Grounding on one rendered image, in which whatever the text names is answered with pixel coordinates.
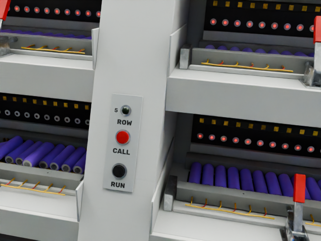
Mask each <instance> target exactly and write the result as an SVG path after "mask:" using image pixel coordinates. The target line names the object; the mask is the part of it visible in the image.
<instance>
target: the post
mask: <svg viewBox="0 0 321 241"><path fill-rule="evenodd" d="M190 2H191V0H102V6H101V15H100V25H99V34H98V44H97V54H96V67H95V76H94V85H93V95H92V105H91V114H90V124H89V133H88V142H87V152H86V165H85V175H84V184H83V193H82V203H81V213H80V222H79V232H78V241H149V240H150V211H151V201H152V198H153V195H154V192H155V189H156V186H157V183H158V180H159V177H160V175H161V171H162V168H163V165H164V162H165V160H166V157H167V154H168V151H169V148H170V145H171V142H172V139H173V137H175V134H176V125H177V117H178V112H175V111H166V110H165V101H166V85H167V69H168V53H169V37H170V35H171V34H172V33H174V32H175V31H176V30H178V29H179V28H181V27H182V26H183V25H185V24H186V23H187V24H188V19H189V10H190ZM112 93H115V94H124V95H133V96H142V97H143V103H142V112H141V120H140V130H139V142H138V151H137V160H136V169H135V178H134V187H133V192H126V191H120V190H113V189H107V188H103V179H104V170H105V160H106V151H107V138H108V129H109V120H110V111H111V101H112Z"/></svg>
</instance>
